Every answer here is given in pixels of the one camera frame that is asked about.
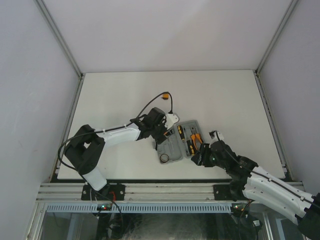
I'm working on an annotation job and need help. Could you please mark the grey plastic tool case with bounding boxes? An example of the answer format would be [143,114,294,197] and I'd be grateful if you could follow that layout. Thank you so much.
[152,119,202,165]

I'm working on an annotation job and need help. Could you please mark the orange black pliers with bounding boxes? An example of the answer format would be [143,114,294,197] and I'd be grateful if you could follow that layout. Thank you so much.
[190,127,203,148]

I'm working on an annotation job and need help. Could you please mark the grey slotted cable duct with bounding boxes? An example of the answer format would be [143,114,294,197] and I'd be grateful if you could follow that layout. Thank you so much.
[46,202,232,214]

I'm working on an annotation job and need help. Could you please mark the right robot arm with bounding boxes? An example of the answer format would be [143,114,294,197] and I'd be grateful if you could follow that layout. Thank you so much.
[191,140,320,240]

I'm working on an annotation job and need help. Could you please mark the aluminium front rail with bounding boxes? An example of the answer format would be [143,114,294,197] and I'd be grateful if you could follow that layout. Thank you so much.
[36,181,309,203]

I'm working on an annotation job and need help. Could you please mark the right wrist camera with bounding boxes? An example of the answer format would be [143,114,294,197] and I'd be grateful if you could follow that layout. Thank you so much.
[209,130,224,145]

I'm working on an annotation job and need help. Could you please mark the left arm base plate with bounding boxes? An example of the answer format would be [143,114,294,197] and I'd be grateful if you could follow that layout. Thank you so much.
[81,183,126,201]

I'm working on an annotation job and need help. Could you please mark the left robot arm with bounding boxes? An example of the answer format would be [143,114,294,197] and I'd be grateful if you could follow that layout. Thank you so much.
[63,107,179,200]

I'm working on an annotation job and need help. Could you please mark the screwdriver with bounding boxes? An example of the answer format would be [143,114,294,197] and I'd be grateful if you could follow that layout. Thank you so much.
[186,140,197,156]
[177,125,186,142]

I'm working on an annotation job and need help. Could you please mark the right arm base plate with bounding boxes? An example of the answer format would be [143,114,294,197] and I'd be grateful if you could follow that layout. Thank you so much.
[213,184,241,201]

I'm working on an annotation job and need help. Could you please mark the orange hex key set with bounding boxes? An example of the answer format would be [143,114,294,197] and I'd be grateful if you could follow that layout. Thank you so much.
[161,93,170,100]

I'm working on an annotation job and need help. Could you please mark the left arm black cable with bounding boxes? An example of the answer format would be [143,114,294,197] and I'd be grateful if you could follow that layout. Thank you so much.
[57,91,175,176]

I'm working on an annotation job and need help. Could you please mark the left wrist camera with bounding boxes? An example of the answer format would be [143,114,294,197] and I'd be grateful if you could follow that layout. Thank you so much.
[164,113,180,130]

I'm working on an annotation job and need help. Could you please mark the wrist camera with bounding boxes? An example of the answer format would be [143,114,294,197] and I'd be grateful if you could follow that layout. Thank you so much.
[164,113,180,130]
[209,130,224,145]

